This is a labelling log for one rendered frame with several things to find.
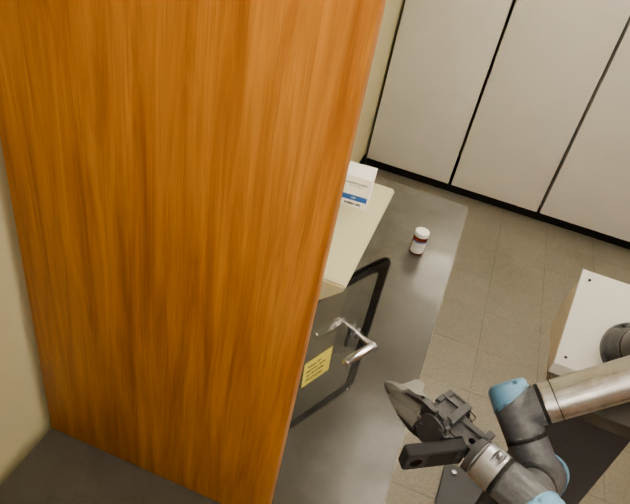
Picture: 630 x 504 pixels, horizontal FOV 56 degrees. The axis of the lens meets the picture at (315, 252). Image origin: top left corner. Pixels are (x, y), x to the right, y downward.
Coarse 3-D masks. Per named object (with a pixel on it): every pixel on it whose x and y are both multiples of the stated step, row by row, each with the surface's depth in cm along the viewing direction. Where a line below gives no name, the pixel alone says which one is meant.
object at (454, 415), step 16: (448, 400) 111; (432, 416) 106; (448, 416) 107; (464, 416) 109; (432, 432) 108; (448, 432) 107; (464, 432) 107; (480, 432) 107; (480, 448) 103; (464, 464) 103
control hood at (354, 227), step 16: (384, 192) 111; (352, 208) 105; (368, 208) 106; (384, 208) 107; (336, 224) 100; (352, 224) 101; (368, 224) 102; (336, 240) 96; (352, 240) 97; (368, 240) 98; (336, 256) 93; (352, 256) 94; (336, 272) 90; (352, 272) 91; (336, 288) 88
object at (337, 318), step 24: (384, 264) 115; (360, 288) 114; (336, 312) 112; (360, 312) 120; (312, 336) 111; (336, 336) 118; (336, 360) 125; (312, 384) 123; (336, 384) 132; (312, 408) 130
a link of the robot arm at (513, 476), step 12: (504, 468) 100; (516, 468) 100; (528, 468) 104; (492, 480) 100; (504, 480) 99; (516, 480) 99; (528, 480) 99; (540, 480) 100; (492, 492) 101; (504, 492) 99; (516, 492) 98; (528, 492) 97; (540, 492) 97; (552, 492) 98
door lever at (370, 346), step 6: (360, 330) 124; (354, 336) 124; (360, 336) 124; (366, 342) 123; (372, 342) 122; (360, 348) 120; (366, 348) 121; (372, 348) 121; (354, 354) 119; (360, 354) 119; (366, 354) 121; (348, 360) 117; (354, 360) 118; (348, 366) 118
